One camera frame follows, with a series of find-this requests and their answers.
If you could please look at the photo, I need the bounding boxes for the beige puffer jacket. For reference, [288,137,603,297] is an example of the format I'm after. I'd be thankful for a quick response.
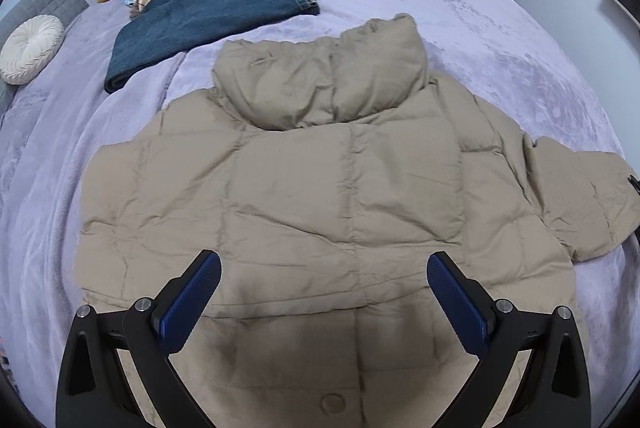
[75,14,639,427]

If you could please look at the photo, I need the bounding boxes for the round cream pleated cushion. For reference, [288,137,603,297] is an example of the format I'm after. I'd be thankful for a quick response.
[1,15,65,86]

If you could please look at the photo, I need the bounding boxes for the lavender plush bed blanket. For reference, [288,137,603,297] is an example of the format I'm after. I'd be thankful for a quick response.
[1,0,620,426]

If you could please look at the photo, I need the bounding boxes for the folded blue jeans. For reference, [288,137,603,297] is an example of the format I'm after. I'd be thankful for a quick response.
[103,0,320,94]

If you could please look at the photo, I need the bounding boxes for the grey quilted headboard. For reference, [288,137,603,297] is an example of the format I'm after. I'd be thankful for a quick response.
[1,0,89,115]

